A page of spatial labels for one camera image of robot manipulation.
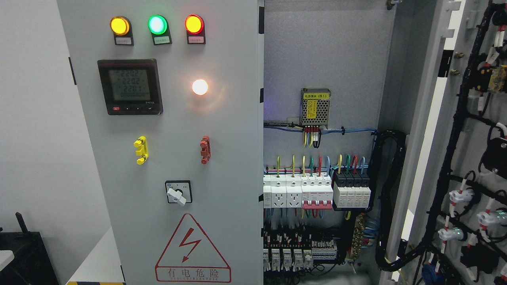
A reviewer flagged grey cabinet door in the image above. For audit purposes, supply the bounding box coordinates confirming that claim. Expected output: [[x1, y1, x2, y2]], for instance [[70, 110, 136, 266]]
[[57, 0, 264, 285], [395, 0, 506, 285]]

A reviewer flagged white circuit breaker row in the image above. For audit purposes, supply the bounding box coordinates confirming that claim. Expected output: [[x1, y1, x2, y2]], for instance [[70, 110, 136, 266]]
[[263, 174, 333, 209]]

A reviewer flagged metal mesh power supply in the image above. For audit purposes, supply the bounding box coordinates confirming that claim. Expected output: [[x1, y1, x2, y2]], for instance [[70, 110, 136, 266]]
[[299, 88, 331, 126]]

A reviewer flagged white glowing indicator lamp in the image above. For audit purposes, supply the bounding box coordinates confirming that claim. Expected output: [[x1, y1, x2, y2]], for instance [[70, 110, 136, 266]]
[[192, 79, 209, 96]]

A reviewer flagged black surge protector module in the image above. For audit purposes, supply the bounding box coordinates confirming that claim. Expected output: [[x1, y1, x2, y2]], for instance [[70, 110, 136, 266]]
[[333, 171, 371, 211]]

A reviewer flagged red electric hazard warning sticker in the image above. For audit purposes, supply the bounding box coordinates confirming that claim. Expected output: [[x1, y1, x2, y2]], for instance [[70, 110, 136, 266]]
[[154, 213, 232, 283]]

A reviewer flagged red indicator lamp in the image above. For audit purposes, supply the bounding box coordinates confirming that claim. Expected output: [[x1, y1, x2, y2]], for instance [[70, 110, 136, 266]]
[[185, 14, 204, 34]]

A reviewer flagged black digital power meter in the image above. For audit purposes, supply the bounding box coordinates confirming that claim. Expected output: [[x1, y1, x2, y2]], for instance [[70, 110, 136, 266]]
[[97, 59, 163, 115]]

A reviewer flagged green indicator lamp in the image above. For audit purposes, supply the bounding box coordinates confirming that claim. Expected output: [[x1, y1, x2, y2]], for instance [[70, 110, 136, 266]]
[[147, 15, 168, 35]]

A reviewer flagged yellow indicator lamp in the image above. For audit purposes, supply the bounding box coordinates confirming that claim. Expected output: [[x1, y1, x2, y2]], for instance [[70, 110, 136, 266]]
[[109, 16, 130, 36]]

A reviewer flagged black box on left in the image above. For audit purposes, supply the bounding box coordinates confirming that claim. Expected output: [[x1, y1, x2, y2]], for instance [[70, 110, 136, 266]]
[[0, 212, 59, 285]]

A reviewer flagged red terminal post block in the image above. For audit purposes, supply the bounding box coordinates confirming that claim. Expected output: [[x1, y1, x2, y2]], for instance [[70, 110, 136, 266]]
[[200, 135, 211, 165]]

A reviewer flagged white rotary selector switch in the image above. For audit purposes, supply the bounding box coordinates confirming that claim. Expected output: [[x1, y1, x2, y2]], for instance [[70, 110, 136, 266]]
[[164, 180, 193, 206]]

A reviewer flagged yellow terminal post block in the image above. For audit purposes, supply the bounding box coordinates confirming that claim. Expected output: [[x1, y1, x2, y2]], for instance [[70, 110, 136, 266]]
[[133, 136, 149, 165]]

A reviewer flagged black corrugated cable conduit right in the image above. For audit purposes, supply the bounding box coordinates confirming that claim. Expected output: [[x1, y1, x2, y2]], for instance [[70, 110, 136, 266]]
[[370, 130, 428, 272]]

